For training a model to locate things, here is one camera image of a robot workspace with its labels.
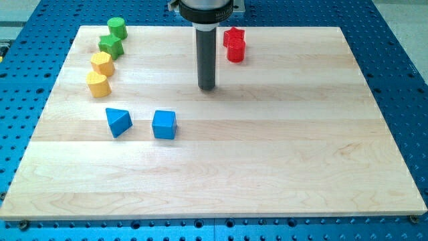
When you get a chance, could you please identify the yellow hexagon block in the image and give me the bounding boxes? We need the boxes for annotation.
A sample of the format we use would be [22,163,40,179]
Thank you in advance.
[90,52,115,76]

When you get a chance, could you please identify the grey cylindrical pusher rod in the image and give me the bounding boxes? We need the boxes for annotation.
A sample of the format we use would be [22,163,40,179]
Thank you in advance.
[195,28,217,91]

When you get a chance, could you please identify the red cylinder block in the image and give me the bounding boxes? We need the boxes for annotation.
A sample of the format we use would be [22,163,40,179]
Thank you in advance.
[227,38,246,63]

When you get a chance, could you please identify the blue triangle block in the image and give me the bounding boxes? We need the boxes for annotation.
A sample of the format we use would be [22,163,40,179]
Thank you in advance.
[106,108,133,138]

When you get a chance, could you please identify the yellow heart block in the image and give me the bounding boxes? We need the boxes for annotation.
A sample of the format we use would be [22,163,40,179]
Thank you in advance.
[86,71,112,98]

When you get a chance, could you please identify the wooden board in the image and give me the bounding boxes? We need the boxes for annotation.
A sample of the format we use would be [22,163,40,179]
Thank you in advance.
[1,25,427,220]

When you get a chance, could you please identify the green star block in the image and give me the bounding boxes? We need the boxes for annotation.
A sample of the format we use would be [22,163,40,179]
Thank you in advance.
[98,33,124,60]

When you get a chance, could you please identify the blue cube block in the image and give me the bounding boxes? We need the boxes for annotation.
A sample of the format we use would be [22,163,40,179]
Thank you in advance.
[152,110,177,139]

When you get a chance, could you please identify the red star block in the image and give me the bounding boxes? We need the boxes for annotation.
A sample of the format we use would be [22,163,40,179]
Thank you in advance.
[223,27,245,47]

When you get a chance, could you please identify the green cylinder block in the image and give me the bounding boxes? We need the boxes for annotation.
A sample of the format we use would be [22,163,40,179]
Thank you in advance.
[107,17,128,39]

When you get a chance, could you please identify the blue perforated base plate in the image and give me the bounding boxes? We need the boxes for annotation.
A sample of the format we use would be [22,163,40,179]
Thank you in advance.
[1,1,427,240]

